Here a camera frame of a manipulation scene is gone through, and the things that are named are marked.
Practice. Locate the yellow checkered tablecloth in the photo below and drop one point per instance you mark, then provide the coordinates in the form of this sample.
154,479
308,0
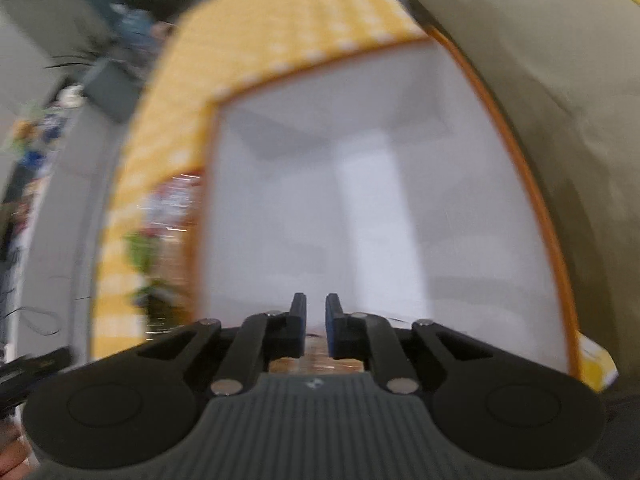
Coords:
300,25

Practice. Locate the orange cardboard box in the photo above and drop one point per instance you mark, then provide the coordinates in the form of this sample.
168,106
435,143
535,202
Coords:
400,185

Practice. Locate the person's left hand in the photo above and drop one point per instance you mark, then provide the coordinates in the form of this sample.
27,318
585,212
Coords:
10,455

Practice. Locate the orange noodle snack packet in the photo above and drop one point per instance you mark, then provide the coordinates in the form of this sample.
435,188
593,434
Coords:
320,357

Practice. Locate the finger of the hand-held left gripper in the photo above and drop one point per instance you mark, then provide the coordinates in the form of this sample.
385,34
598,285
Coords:
35,372

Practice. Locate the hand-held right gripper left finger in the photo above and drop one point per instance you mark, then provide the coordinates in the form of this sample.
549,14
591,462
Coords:
298,325

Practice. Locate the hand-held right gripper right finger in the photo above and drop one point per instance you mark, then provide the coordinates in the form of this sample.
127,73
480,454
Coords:
331,322

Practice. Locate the red and green snack packet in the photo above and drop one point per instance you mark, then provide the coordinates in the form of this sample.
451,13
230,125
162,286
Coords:
170,220

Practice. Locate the grey-green trash bin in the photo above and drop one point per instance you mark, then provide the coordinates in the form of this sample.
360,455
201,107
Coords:
112,87

